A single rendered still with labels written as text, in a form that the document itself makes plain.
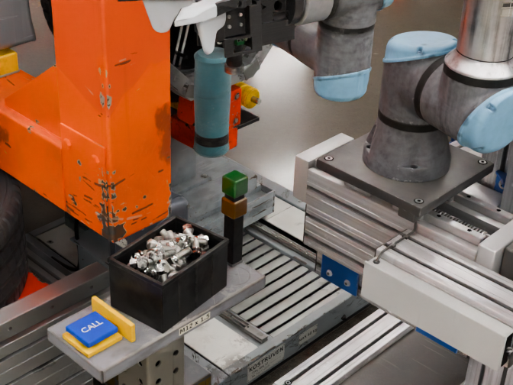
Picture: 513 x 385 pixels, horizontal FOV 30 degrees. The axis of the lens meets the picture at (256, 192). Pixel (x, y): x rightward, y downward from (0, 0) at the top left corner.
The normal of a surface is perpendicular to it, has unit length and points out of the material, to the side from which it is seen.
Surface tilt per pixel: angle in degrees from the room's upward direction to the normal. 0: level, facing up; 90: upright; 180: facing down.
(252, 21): 82
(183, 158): 90
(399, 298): 90
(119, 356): 0
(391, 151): 73
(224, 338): 0
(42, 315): 90
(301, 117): 0
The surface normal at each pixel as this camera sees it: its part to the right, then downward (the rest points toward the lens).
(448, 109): -0.85, 0.25
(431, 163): 0.44, 0.20
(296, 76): 0.04, -0.85
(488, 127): 0.52, 0.57
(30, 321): 0.72, 0.39
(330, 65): -0.51, 0.43
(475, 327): -0.69, 0.35
